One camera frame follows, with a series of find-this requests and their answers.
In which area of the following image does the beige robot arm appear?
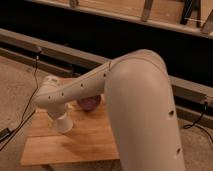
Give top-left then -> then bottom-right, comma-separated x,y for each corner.
35,49 -> 186,171

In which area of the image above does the dark purple bowl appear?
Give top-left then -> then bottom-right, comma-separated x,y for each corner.
77,95 -> 101,111

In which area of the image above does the wooden board table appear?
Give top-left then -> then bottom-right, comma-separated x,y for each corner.
21,97 -> 119,166

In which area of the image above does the black cable right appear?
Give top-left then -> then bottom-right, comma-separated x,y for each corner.
181,101 -> 213,141

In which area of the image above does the black cable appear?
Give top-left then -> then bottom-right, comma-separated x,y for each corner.
181,101 -> 213,141
0,49 -> 42,153

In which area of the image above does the black cable left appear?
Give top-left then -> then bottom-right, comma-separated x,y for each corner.
0,49 -> 42,153

